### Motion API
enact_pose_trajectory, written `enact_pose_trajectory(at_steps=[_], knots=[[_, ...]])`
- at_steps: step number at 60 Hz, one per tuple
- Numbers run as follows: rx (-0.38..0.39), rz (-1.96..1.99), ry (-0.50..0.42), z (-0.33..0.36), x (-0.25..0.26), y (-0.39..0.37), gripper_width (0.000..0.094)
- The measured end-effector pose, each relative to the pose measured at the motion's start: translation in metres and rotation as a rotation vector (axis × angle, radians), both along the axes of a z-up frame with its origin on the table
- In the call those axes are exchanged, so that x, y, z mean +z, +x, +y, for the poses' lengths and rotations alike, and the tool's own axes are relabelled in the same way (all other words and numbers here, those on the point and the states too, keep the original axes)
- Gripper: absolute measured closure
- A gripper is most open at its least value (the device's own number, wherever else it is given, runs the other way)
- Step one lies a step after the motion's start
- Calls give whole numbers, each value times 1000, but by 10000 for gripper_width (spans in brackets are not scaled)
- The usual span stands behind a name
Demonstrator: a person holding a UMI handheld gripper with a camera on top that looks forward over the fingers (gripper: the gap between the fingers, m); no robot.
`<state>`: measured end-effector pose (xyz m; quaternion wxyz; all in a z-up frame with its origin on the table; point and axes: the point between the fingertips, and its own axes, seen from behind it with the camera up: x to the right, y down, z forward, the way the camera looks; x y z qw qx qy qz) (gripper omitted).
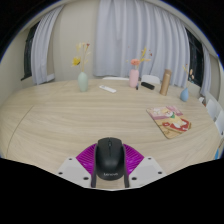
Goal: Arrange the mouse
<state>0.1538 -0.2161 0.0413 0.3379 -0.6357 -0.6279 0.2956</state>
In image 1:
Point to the narrow white curtain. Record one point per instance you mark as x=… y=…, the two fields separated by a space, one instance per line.
x=206 y=73
x=43 y=53

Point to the small black box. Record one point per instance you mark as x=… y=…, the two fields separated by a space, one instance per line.
x=147 y=85

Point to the pink vase with dried flowers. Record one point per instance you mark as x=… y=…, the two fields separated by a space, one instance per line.
x=134 y=79

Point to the black computer mouse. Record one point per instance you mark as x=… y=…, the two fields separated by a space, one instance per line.
x=109 y=160

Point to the wide white curtain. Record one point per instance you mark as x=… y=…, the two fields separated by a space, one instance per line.
x=133 y=33

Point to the cartoon print mouse pad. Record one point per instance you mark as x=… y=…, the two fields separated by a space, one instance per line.
x=168 y=121

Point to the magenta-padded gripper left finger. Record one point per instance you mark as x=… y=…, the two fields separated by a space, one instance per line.
x=71 y=170

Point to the dark marker pen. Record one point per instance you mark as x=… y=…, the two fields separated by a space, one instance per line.
x=137 y=86

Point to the gold drink bottle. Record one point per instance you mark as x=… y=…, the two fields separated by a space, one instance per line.
x=165 y=83

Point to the green vase with dried flowers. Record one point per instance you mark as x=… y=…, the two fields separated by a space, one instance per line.
x=83 y=83

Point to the blue vase with dried flowers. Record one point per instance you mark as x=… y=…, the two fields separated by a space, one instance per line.
x=184 y=95

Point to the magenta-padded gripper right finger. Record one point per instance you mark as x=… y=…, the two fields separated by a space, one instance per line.
x=150 y=170

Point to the dark window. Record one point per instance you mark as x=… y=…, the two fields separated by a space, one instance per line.
x=195 y=60
x=28 y=53

